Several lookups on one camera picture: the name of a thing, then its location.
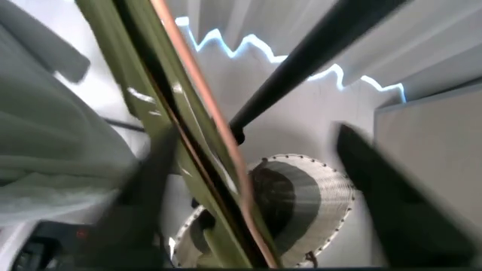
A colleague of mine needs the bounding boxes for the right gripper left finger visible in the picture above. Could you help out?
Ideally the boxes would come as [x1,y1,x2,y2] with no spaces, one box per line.
[84,126,181,269]

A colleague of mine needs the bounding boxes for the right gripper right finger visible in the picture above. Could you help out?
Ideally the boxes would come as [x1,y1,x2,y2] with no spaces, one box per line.
[334,122,480,269]

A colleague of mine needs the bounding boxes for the pale grey shorts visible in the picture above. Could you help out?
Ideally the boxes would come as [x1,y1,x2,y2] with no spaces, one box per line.
[0,0,141,227]

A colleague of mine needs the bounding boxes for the pink clothes hanger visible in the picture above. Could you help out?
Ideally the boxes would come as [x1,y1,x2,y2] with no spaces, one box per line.
[149,0,280,269]

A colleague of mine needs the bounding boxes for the green garment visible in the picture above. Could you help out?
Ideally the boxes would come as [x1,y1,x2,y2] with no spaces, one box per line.
[74,0,284,269]

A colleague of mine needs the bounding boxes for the white laundry basket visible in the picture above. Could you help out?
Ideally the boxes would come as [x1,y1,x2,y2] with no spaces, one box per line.
[171,153,357,269]

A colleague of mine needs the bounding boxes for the black clothes rack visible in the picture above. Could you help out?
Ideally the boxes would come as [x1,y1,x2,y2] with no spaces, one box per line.
[100,0,411,146]

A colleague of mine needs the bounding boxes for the white curtain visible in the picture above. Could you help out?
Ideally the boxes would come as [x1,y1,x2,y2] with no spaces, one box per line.
[165,0,482,103]

